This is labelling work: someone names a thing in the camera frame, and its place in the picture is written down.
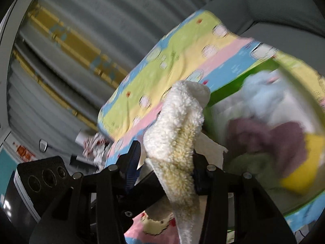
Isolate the yellow soft item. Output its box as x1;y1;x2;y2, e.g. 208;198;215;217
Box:
279;132;322;195

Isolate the cream fluffy towel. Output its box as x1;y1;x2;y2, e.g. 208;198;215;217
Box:
143;80;211;244

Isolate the green basket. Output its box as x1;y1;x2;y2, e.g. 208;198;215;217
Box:
203;56;325;224

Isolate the blue plush toy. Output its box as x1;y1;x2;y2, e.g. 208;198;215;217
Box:
240;71;287;122

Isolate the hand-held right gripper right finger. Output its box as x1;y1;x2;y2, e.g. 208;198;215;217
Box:
192;152;298;244

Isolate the grey headboard cushion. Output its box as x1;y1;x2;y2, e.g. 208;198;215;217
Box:
200;0;325;49

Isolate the purple cloth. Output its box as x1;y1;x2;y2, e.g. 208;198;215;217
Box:
226;118;309;178

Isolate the pile of white red cloths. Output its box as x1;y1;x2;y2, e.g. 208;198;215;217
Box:
81;132;115;168

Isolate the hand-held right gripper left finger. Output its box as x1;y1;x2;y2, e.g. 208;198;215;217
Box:
29;141;166;244

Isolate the white cloth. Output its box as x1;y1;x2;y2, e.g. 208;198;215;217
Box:
195;132;229;168

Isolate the grey green plush cloth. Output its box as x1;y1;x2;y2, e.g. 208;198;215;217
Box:
225;152;287;191

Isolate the grey curtain with yellow bands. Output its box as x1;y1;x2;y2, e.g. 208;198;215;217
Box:
5;0;229;143

